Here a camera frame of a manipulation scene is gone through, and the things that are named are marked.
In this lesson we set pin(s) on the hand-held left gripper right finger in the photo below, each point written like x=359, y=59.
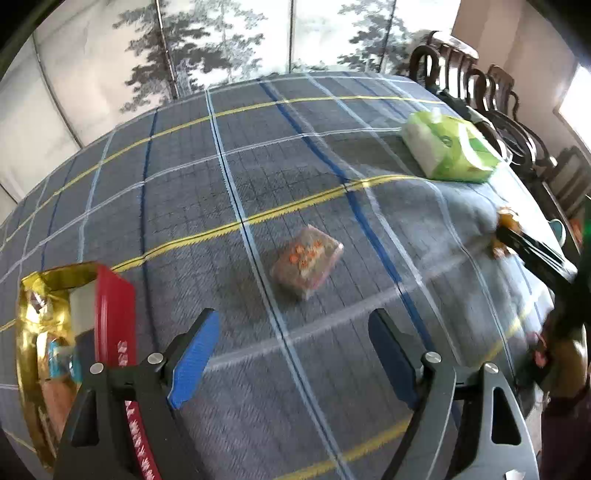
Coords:
x=392, y=360

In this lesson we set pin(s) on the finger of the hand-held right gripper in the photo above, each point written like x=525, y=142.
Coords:
x=535, y=254

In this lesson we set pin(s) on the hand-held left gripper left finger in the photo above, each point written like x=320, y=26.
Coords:
x=194, y=360

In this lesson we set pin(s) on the orange brown snack packet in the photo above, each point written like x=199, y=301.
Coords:
x=508, y=218

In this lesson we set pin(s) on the red gold box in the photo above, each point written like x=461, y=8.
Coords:
x=115, y=304

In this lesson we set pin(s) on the clear pink snack packet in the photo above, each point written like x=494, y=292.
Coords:
x=307, y=263

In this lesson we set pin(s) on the pale orange snack packet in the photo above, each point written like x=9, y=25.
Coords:
x=55, y=406

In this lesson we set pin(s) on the person's right hand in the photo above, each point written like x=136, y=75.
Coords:
x=570, y=364

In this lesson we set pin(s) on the teal round container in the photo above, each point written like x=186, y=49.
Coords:
x=557, y=230

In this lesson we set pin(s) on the light blue snack packet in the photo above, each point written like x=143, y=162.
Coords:
x=60, y=360

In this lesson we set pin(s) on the green tissue pack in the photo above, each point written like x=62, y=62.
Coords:
x=448, y=147

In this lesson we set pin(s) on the bright window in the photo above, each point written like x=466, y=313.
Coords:
x=577, y=106

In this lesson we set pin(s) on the dark cloth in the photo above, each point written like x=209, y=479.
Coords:
x=461, y=108

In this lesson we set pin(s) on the dark wooden chair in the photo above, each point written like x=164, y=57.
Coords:
x=443, y=55
x=508, y=92

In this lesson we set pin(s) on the blue plaid tablecloth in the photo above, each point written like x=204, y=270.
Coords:
x=184, y=184

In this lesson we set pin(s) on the painted folding screen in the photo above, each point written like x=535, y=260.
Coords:
x=92, y=69

